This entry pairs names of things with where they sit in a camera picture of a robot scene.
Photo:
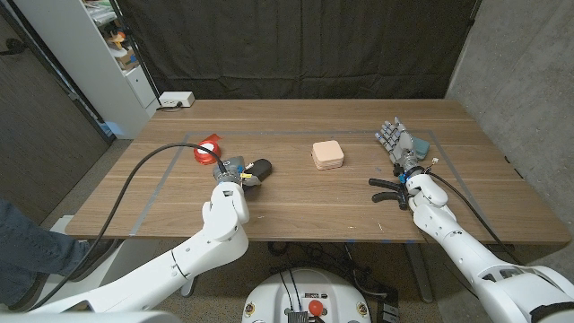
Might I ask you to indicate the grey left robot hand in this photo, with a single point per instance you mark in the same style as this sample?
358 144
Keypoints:
233 170

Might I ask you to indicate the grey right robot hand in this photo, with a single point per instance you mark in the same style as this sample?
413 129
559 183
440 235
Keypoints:
403 145

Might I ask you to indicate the black glasses case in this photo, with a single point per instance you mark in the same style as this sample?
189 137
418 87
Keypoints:
263 168

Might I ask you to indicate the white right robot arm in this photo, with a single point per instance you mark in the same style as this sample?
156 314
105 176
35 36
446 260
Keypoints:
448 233

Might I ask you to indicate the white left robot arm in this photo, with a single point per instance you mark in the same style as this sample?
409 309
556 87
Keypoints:
188 264

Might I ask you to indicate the teal small case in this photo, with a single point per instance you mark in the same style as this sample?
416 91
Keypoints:
423 148

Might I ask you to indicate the red tape roll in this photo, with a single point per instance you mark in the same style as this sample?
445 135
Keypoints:
202 157

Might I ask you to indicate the pink jewelry box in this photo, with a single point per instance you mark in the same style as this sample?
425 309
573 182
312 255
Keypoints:
328 154

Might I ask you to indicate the cardboard box on shelf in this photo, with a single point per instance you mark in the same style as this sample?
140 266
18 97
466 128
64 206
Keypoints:
127 58

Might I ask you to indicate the black forked plastic tool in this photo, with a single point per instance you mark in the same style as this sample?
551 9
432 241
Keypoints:
385 183

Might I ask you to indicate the round black floor fan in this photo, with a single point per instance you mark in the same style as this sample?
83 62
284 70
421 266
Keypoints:
218 251

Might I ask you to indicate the white power strip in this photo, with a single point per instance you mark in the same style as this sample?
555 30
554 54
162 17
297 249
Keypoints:
177 98

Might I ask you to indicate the grey table leg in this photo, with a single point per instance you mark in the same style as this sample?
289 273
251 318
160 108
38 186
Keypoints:
419 273
190 287

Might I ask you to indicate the black curtain backdrop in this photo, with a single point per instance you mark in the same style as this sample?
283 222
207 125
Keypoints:
305 45

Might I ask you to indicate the white robot torso base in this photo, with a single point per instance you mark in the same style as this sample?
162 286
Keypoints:
336 291

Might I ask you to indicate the red emergency stop button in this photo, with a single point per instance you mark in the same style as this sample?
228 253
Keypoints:
316 307

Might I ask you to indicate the orange toy figure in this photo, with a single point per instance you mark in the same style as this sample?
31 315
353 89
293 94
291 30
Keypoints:
117 38

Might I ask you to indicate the white shelf cabinet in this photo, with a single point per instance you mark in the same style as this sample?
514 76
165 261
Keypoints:
85 67

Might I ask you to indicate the person leg in jeans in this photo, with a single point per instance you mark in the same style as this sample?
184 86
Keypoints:
27 251

